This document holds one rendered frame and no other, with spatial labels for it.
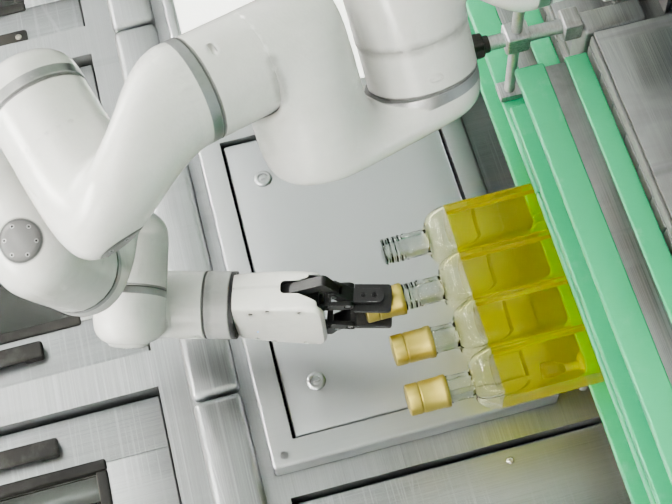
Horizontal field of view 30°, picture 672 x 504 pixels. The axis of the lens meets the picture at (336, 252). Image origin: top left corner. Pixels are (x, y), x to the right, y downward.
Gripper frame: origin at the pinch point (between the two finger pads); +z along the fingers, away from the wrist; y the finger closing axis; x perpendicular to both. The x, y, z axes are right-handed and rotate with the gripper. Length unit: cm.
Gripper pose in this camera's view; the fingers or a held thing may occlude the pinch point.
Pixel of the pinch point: (373, 306)
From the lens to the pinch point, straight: 137.1
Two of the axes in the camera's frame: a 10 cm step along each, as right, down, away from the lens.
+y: -0.6, -4.4, -9.0
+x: 0.3, -9.0, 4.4
